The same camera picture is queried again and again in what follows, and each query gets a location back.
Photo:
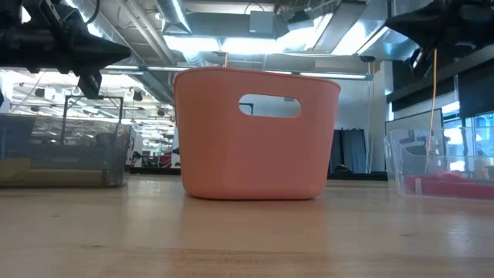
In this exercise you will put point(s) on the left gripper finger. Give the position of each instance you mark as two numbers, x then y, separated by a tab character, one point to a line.
98	46
98	62

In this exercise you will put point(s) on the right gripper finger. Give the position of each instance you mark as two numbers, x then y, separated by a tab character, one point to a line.
418	34
418	17

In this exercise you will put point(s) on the long yellow block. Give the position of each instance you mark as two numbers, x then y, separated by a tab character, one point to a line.
65	178

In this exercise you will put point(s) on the long red block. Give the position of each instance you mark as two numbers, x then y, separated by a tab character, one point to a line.
455	190

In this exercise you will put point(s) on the orange plastic basket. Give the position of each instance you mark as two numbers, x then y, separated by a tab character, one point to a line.
254	162

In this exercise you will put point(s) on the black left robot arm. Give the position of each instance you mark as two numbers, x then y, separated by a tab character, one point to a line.
9	9

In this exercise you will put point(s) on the black ceiling spotlight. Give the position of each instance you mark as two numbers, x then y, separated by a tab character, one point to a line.
137	95
161	112

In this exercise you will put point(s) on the long ceiling light strip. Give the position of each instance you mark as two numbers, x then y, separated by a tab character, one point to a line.
154	69

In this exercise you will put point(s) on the slanted silver ceiling panel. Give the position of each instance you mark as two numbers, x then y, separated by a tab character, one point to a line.
339	27

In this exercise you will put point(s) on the grey partition panel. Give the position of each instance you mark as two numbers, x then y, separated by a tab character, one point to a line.
413	120

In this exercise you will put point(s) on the smoky grey transparent container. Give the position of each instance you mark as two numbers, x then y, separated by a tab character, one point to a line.
77	150

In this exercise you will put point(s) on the red chair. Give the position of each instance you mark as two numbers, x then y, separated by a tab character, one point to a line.
166	159

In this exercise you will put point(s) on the dark curtain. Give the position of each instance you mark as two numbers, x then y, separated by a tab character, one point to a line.
355	150

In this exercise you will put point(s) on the clear plastic container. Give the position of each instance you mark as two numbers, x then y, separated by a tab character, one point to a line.
397	170

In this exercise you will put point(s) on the grey ceiling box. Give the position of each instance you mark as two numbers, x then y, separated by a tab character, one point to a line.
262	22

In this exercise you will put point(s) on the black metal rack frame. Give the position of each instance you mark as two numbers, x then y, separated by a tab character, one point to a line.
108	97

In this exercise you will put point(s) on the black wall camera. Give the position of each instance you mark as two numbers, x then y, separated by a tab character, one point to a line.
366	58

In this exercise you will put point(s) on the silver spiral ceiling duct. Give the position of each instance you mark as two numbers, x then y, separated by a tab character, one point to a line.
175	15

